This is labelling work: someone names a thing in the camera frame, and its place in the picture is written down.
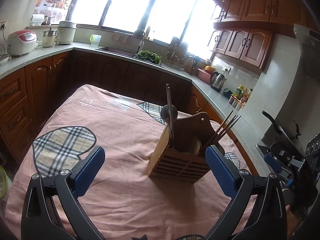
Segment steel spoon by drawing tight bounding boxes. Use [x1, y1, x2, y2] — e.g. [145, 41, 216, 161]
[161, 105, 178, 124]

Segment chrome kitchen faucet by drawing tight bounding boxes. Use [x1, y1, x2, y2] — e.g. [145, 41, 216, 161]
[132, 28, 145, 54]

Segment person's right hand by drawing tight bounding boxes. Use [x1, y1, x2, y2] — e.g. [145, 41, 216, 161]
[285, 205, 299, 239]

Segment black wok on stove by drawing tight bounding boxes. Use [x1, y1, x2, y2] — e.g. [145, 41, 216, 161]
[261, 111, 303, 154]

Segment wooden utensil holder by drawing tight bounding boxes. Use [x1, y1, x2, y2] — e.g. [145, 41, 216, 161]
[148, 112, 215, 183]

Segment pink tablecloth with hearts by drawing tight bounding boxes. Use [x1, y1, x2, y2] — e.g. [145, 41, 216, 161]
[4, 83, 259, 240]

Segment wooden chopstick pair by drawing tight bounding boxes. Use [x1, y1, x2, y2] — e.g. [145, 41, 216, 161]
[202, 111, 241, 150]

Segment condiment bottles group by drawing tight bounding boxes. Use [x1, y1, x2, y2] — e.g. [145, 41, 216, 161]
[228, 85, 253, 111]

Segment steel electric kettle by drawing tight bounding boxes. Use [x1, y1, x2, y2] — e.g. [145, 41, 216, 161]
[210, 71, 226, 92]

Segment pink plastic basin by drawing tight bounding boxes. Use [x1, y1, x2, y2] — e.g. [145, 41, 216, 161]
[197, 69, 215, 84]

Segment metal dish rack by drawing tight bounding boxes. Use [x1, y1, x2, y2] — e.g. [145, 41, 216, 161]
[165, 37, 193, 72]

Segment range hood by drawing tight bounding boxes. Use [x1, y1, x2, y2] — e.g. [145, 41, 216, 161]
[293, 24, 320, 85]

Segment green vegetables in sink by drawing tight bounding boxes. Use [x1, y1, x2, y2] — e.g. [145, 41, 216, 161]
[134, 50, 161, 65]

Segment small white electric pot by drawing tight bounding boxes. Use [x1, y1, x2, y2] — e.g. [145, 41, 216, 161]
[42, 27, 59, 48]

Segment white tall rice cooker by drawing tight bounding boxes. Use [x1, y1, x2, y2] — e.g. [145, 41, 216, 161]
[56, 21, 76, 45]

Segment red white rice cooker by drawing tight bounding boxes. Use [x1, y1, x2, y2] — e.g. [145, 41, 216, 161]
[7, 29, 37, 56]

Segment upper wooden cabinets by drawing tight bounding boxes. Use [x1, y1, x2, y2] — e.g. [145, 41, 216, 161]
[213, 0, 312, 74]

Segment wall power outlet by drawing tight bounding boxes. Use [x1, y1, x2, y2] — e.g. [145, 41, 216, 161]
[222, 66, 233, 74]

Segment tropical fruit wall poster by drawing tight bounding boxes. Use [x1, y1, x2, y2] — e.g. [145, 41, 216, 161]
[34, 0, 83, 26]

